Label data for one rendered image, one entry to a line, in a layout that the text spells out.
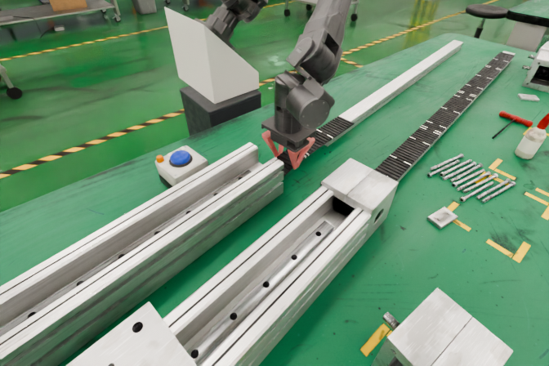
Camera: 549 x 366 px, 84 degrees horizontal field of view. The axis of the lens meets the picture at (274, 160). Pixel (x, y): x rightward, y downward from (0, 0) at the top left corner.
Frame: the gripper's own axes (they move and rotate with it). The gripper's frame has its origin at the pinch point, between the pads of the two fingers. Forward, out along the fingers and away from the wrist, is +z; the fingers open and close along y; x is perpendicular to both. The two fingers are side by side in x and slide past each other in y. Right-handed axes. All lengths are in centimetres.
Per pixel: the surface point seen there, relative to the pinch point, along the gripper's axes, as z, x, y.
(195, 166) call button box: -3.3, -17.4, -9.6
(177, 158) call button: -4.7, -19.2, -12.9
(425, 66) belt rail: 0, 73, 1
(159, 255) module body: -4.5, -33.5, 4.6
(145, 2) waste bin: 65, 191, -450
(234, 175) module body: -2.5, -13.2, -2.6
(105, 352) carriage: -10.0, -44.0, 14.8
